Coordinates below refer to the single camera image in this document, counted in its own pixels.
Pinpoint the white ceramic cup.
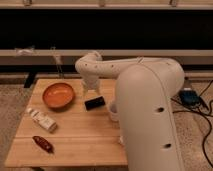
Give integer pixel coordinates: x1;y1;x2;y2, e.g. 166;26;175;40
108;101;118;122

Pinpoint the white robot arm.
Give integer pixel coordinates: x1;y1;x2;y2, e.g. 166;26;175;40
75;52;185;171

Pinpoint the orange ceramic bowl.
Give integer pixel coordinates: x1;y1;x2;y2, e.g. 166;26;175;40
42;82;75;109

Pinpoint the black rectangular box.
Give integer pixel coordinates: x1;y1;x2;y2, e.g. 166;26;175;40
84;96;105;110

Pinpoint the wooden table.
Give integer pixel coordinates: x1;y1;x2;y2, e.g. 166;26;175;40
5;79;127;167

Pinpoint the white bottle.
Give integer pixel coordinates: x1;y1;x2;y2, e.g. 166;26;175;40
27;108;57;133

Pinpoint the blue power adapter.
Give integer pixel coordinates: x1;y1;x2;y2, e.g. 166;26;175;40
179;88;199;106

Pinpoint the white wall rail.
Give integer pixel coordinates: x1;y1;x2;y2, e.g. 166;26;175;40
0;49;213;65

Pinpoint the black cable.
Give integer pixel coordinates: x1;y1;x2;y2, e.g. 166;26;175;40
170;79;213;168

